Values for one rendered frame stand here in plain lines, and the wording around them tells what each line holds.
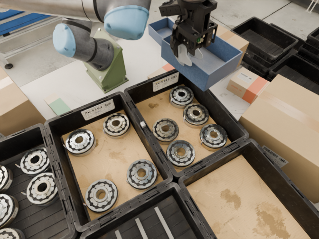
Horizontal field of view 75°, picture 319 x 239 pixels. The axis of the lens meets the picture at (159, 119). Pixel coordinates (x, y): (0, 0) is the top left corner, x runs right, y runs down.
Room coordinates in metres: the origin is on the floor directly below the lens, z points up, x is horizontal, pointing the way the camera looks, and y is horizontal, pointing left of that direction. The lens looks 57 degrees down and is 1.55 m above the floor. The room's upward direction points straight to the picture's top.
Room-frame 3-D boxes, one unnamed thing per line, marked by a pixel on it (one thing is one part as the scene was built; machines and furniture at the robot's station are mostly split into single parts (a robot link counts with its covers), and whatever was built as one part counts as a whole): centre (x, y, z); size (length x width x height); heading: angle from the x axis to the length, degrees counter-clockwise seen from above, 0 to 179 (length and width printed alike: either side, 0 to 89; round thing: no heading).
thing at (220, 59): (0.53, -0.13, 1.10); 0.20 x 0.15 x 0.07; 40
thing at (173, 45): (0.46, -0.05, 1.20); 0.05 x 0.02 x 0.09; 128
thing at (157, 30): (1.16, -0.04, 0.74); 0.20 x 0.15 x 0.07; 34
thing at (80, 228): (0.28, 0.18, 0.92); 0.40 x 0.30 x 0.02; 29
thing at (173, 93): (0.56, -0.09, 0.86); 0.10 x 0.10 x 0.01
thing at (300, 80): (1.04, -1.02, 0.31); 0.40 x 0.30 x 0.34; 40
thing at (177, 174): (0.43, -0.08, 0.92); 0.40 x 0.30 x 0.02; 29
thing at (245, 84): (0.73, -0.45, 0.74); 0.16 x 0.12 x 0.07; 47
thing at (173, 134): (0.40, -0.02, 0.86); 0.10 x 0.10 x 0.01
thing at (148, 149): (0.28, 0.18, 0.87); 0.40 x 0.30 x 0.11; 29
